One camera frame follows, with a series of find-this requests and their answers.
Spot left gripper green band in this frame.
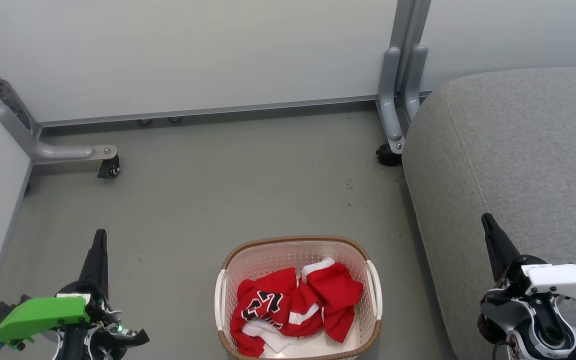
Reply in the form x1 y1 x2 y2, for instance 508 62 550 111
0 229 150 360

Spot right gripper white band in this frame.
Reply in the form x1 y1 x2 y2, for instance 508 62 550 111
481 212 576 303

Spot red shorts white trim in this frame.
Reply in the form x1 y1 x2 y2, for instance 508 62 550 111
298 257 365 344

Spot red jersey with black number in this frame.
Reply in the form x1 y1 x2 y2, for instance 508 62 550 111
229 267 325 358

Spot grey fabric sofa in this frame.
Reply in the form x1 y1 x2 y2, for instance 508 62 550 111
402 65 576 360

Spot black caster wheel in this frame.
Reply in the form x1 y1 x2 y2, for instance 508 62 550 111
97 155 121 179
375 143 403 167

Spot grey partition foot with plate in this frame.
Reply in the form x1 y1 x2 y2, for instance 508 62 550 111
0 104 119 166

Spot white laundry basket brown rim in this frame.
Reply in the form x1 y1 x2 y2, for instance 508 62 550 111
214 235 384 360

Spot dark metal hinge strip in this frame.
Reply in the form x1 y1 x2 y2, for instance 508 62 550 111
0 77 38 135

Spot grey curved partition foot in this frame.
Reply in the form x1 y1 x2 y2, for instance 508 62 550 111
404 44 429 122
376 46 405 155

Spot grey partition bottom rail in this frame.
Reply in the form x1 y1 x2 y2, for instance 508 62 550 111
38 94 380 128

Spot grey partition post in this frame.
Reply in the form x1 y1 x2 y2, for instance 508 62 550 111
389 0 432 93

